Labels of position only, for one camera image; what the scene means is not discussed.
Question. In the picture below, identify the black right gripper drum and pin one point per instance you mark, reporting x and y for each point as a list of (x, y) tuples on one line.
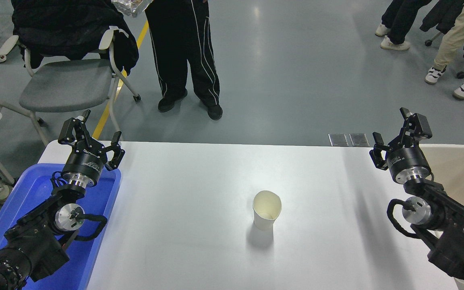
[(407, 159)]

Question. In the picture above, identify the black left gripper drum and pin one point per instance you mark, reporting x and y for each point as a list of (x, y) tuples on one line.
[(85, 161)]

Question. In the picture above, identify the white paper cup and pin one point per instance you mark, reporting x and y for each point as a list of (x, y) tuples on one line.
[(264, 220)]

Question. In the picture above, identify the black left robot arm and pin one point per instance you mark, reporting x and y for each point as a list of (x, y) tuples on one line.
[(34, 245)]

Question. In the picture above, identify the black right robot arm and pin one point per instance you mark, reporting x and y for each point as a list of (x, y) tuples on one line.
[(453, 241)]

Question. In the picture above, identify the grey seat chair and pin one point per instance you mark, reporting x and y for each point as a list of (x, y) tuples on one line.
[(67, 86)]

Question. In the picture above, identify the blue plastic tray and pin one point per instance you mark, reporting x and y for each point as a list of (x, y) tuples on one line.
[(34, 187)]

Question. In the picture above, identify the wheeled office chair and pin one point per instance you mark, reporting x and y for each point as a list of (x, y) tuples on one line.
[(433, 39)]

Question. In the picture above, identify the black padded jacket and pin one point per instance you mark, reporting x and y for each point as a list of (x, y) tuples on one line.
[(67, 24)]

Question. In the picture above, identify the dark hanging coat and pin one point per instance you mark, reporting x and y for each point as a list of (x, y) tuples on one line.
[(445, 16)]

